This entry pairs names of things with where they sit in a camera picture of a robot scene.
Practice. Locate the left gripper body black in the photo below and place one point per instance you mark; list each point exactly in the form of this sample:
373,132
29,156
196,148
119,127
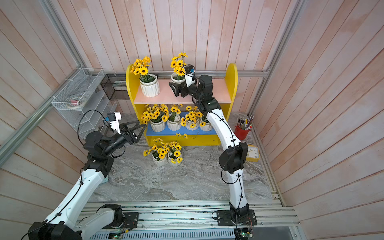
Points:
130,139

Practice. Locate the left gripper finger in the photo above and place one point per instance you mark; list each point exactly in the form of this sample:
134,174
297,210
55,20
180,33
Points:
138,132
132,126

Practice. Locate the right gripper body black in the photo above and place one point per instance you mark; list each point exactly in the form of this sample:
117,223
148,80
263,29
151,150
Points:
185,90

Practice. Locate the sunflower pot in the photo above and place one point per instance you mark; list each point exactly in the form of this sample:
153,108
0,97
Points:
156,116
174,118
148,83
178,64
175,153
192,118
159,152
204,124

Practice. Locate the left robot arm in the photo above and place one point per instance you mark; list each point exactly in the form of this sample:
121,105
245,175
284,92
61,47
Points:
62,223

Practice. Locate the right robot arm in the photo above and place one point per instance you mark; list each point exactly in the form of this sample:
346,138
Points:
234,154

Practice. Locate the yellow shelf unit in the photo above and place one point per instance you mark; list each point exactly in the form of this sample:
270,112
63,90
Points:
224,90

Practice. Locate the tape roll in rack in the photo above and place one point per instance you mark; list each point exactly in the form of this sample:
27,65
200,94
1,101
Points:
76,102

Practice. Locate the red pencil cup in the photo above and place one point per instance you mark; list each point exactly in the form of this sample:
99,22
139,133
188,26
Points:
243,127

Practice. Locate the yellow alarm clock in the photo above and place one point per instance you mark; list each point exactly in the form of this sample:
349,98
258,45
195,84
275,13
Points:
253,154

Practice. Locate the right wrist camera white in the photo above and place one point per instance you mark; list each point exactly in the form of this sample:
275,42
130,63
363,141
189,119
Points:
189,71

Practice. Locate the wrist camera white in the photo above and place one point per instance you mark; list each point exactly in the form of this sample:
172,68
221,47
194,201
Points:
112,121
189,71

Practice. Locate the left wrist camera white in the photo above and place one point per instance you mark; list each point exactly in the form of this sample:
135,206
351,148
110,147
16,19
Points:
112,121

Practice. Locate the black wire basket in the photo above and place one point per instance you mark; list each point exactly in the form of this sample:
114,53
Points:
114,86

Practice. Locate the white wire mesh rack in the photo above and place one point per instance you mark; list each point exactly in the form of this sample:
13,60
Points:
84,82

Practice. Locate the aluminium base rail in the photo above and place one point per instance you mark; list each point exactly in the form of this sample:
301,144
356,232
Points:
182,215

